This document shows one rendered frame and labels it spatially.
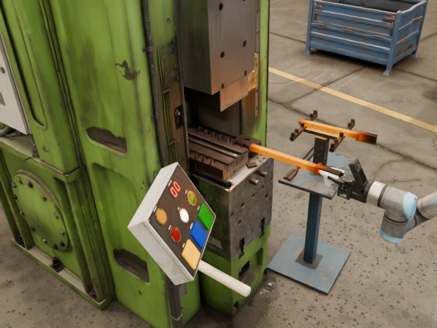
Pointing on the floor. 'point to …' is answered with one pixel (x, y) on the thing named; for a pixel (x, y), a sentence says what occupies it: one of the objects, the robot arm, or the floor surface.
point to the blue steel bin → (367, 28)
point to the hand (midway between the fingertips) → (322, 169)
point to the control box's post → (174, 302)
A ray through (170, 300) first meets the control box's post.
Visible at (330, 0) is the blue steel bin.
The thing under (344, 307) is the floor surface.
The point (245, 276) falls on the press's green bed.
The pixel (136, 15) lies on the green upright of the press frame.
